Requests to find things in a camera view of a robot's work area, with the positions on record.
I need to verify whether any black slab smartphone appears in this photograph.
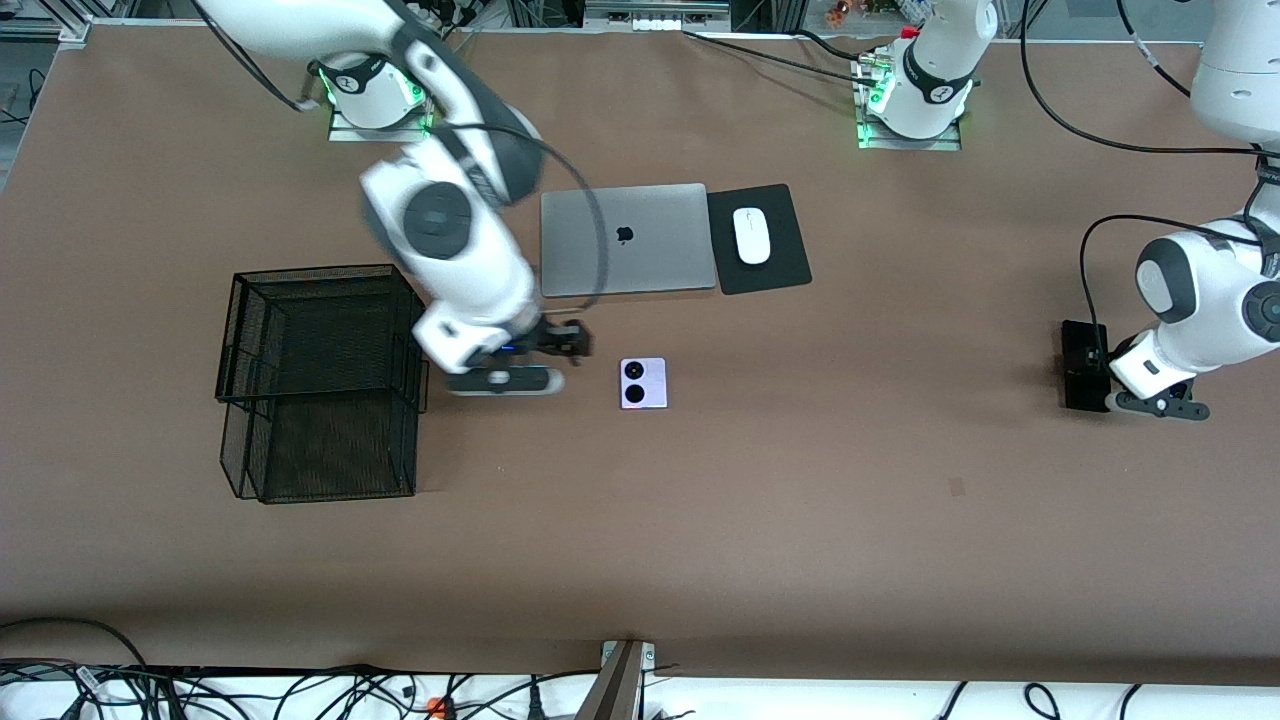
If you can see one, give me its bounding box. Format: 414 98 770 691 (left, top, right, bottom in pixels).
1062 320 1112 413

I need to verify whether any lilac flip phone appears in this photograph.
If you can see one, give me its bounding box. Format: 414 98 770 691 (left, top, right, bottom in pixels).
620 357 669 411

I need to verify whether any silver closed laptop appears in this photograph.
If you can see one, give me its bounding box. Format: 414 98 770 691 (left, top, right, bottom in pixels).
540 182 719 299

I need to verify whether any white computer mouse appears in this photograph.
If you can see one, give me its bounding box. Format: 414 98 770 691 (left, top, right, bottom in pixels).
732 206 772 266

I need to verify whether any black mouse pad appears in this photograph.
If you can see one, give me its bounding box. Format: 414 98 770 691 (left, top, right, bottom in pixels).
706 183 813 297

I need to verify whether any white power strip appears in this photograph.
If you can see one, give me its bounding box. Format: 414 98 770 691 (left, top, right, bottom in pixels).
583 2 732 32

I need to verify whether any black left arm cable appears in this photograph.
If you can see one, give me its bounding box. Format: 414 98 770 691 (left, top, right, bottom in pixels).
1020 0 1280 366

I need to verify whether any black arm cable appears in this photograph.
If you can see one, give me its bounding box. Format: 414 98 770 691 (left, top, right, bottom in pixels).
1020 0 1280 366
195 0 611 313

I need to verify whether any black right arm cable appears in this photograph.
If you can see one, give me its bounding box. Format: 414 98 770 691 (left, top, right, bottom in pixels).
195 0 611 313

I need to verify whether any black wire mesh basket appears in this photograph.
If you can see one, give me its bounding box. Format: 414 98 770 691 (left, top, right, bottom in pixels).
215 263 431 505

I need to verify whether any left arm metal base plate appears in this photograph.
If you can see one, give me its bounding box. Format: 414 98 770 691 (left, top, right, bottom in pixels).
855 55 963 153

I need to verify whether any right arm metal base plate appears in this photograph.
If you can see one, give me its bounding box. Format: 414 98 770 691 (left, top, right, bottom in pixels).
328 100 433 143

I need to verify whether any black cable on table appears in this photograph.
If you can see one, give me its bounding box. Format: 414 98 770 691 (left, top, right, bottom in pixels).
683 28 881 89

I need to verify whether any grey aluminium table bracket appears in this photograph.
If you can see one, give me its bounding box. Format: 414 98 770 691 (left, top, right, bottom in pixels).
575 640 657 720

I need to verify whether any aluminium frame profile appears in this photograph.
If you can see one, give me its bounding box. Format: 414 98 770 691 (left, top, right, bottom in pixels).
0 15 93 46

